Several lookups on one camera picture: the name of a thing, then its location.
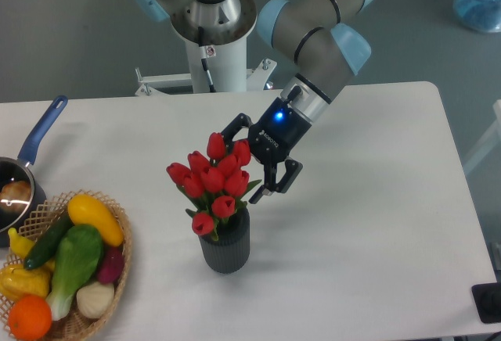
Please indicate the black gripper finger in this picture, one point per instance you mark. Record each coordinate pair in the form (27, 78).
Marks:
(272, 184)
(240, 122)

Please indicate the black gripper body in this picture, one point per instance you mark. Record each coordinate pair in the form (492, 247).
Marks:
(276, 132)

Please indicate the red tulip bouquet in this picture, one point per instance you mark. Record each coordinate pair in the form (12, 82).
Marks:
(215, 183)

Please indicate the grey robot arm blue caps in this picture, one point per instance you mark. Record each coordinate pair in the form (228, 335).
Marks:
(313, 34)

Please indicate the dark grey ribbed vase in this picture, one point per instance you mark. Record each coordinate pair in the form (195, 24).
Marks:
(231, 251)

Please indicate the purple red radish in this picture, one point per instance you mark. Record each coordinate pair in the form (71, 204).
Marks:
(111, 267)

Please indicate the yellow squash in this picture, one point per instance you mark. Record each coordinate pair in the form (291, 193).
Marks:
(86, 209)

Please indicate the green bok choy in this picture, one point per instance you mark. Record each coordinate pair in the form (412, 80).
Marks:
(77, 258)

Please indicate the white garlic bulb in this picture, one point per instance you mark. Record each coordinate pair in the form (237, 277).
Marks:
(94, 299)

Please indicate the brown bread roll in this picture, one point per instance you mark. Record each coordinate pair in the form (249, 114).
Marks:
(15, 197)

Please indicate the dark green cucumber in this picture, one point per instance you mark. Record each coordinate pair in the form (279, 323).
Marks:
(46, 246)

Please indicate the blue translucent bag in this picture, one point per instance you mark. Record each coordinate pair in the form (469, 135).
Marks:
(479, 15)

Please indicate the black device at edge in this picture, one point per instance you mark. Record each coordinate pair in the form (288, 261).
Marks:
(487, 301)

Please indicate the small yellow banana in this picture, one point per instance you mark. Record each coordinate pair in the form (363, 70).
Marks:
(19, 243)

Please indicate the yellow bumpy gourd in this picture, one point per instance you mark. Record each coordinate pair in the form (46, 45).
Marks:
(17, 282)

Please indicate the orange fruit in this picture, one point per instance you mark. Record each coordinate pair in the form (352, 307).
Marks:
(30, 318)

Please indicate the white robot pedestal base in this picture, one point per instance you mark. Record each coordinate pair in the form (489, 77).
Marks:
(212, 68)

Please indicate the white frame at right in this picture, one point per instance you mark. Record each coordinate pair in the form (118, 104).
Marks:
(485, 144)

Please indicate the blue handled saucepan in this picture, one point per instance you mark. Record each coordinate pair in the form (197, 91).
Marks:
(19, 169)

